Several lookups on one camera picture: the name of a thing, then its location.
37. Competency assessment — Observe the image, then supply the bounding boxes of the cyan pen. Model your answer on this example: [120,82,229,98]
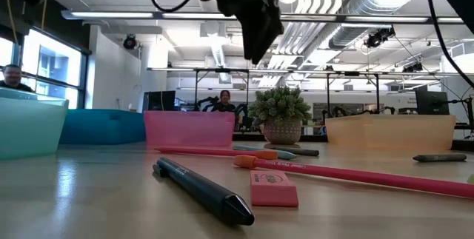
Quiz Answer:
[232,144,298,161]

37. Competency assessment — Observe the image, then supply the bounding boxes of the pink pen with orange cap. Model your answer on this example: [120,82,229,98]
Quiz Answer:
[154,146,279,161]

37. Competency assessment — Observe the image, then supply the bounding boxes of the pink eraser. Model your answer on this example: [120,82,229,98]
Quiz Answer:
[250,169,300,208]

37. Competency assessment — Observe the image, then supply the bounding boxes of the black pen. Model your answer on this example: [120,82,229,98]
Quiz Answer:
[152,156,256,227]

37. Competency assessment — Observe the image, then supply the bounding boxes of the pink pencil with orange eraser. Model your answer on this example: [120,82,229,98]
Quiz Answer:
[233,155,474,200]

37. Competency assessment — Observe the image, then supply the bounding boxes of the potted artificial green plant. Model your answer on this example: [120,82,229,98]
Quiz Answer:
[247,85,313,149]

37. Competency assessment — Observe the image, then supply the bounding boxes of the person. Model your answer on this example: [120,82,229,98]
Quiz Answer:
[0,64,34,93]
[211,90,237,113]

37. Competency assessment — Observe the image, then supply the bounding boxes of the pink plastic bin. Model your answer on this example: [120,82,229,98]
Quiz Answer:
[143,110,236,148]

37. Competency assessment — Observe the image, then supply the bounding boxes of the black monitor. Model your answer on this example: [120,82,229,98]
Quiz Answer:
[414,90,450,116]
[142,90,177,112]

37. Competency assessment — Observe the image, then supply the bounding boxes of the long LED light bar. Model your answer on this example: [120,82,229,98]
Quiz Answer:
[61,9,464,24]

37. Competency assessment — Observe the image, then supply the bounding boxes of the orange plastic bin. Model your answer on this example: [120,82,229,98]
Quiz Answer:
[324,114,456,152]

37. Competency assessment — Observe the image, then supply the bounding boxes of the blue plastic bin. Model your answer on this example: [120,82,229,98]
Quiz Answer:
[59,108,147,146]

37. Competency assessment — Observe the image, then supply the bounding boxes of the large window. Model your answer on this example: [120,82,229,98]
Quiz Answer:
[0,27,90,110]

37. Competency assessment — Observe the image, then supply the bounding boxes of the teal green plastic bin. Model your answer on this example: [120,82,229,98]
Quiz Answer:
[0,87,70,161]

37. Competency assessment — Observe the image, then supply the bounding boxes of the black metal station frame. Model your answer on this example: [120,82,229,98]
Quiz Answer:
[193,67,381,118]

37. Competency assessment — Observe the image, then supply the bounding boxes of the silver ventilation duct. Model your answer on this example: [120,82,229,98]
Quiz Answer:
[328,0,427,50]

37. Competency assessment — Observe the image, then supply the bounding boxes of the black overhead camera rig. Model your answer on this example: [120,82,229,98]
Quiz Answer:
[364,27,396,50]

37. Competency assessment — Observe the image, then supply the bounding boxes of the black aluminium table frame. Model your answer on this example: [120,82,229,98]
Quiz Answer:
[232,131,474,152]

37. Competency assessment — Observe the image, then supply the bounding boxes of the black round camera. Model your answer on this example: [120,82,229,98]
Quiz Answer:
[122,34,138,51]

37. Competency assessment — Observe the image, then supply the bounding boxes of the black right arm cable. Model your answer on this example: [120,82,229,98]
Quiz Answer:
[421,0,474,89]

